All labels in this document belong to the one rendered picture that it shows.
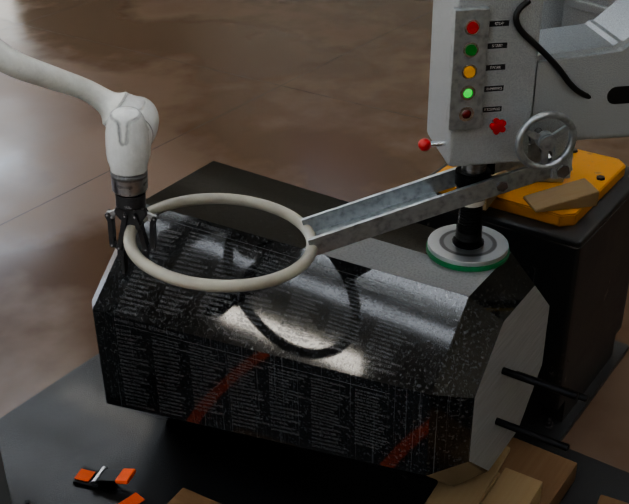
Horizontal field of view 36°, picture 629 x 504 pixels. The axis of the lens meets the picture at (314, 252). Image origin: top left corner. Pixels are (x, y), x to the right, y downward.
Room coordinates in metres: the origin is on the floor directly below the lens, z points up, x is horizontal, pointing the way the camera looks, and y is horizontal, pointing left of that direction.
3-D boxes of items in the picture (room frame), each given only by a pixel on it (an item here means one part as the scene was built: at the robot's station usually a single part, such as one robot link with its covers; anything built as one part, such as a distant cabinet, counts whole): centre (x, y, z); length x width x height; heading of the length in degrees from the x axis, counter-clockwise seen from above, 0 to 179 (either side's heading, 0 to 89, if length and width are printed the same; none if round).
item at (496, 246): (2.25, -0.41, 0.87); 0.21 x 0.21 x 0.01
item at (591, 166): (2.89, -0.71, 0.76); 0.49 x 0.49 x 0.05; 54
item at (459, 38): (2.13, -0.36, 1.39); 0.08 x 0.03 x 0.28; 98
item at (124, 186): (2.18, 0.45, 1.10); 0.09 x 0.09 x 0.06
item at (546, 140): (2.15, -0.54, 1.22); 0.15 x 0.10 x 0.15; 98
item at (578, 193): (2.65, -0.75, 0.80); 0.20 x 0.10 x 0.05; 102
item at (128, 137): (2.20, 0.45, 1.21); 0.13 x 0.11 x 0.16; 0
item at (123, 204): (2.18, 0.46, 1.03); 0.08 x 0.07 x 0.09; 83
